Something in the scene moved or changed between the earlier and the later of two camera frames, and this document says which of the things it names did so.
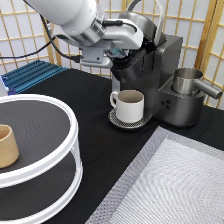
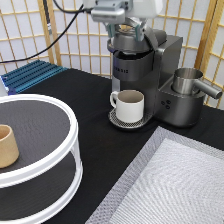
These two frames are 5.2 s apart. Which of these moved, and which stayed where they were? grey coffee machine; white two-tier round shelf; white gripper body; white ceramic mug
Moved: white gripper body
Stayed: white ceramic mug; grey coffee machine; white two-tier round shelf
